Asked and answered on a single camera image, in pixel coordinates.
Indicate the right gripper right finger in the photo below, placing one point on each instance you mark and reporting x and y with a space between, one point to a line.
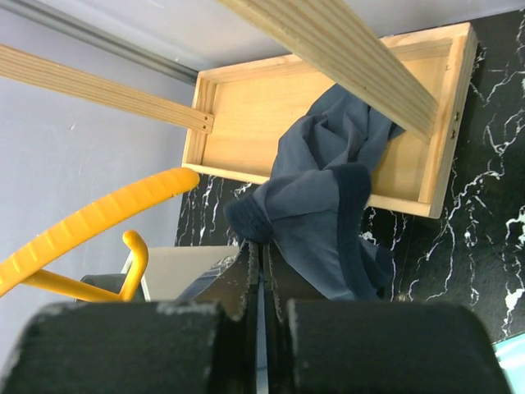
315 345

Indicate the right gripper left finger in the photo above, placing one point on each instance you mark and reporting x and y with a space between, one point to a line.
203 345

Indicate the blue tank top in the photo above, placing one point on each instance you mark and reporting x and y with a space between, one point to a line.
312 206

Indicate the yellow plastic hanger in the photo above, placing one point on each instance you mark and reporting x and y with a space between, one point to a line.
26 266

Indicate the white foam box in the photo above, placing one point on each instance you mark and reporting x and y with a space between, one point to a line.
173 270

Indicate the black marble mat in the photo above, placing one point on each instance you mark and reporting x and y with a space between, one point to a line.
473 254

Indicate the wooden clothes rack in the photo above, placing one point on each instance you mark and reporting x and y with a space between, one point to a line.
393 106

